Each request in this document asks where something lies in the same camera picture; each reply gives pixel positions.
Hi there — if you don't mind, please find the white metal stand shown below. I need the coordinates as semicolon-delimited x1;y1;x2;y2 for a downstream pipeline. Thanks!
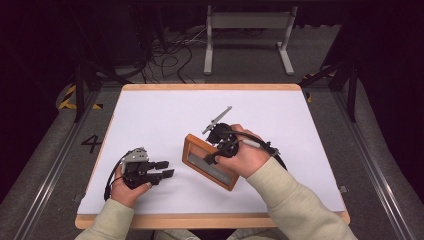
203;4;299;76

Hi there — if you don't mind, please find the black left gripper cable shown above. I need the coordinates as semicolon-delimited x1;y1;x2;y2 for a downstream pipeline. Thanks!
103;151;131;202

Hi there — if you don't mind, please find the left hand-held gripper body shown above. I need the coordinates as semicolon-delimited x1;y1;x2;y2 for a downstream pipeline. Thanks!
119;146;158;190

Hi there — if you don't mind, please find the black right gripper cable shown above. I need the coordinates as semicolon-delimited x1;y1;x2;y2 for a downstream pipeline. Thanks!
221;130;288;171

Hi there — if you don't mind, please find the black metal stand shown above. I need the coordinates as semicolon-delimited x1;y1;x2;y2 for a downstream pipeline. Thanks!
71;59;131;123
298;59;359;124

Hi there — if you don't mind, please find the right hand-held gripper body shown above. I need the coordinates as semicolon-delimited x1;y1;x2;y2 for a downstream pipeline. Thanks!
201;105;240;160

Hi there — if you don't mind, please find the person's right leg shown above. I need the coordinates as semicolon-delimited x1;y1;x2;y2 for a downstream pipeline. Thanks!
226;228;279;240

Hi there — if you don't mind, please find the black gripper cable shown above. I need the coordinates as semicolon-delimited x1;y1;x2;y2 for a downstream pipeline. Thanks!
221;130;288;171
103;151;131;202

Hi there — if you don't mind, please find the wooden photo frame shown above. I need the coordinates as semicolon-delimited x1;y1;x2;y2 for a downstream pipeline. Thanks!
181;133;240;192

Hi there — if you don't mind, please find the metal floor rail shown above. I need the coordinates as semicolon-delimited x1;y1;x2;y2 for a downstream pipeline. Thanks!
13;91;101;240
332;91;418;240

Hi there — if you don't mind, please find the tangle of black floor cables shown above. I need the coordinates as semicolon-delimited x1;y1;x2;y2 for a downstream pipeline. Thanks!
139;29;208;84

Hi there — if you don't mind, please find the wooden table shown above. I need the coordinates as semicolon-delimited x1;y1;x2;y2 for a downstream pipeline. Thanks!
74;83;351;230

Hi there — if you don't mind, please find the person's right hand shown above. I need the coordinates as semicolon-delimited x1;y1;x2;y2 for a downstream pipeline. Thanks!
214;123;272;179

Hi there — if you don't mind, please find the person's left leg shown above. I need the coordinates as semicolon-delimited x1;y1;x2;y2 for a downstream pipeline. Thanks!
153;229;201;240

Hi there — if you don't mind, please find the white table cover sheet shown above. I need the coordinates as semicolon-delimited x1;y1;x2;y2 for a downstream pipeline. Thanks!
77;89;347;216

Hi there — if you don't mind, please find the person's left hand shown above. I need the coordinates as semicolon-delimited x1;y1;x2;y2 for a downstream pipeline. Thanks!
110;173;153;209

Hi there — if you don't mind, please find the person's leg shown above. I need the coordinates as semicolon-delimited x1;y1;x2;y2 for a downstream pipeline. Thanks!
153;229;201;240
226;228;279;240

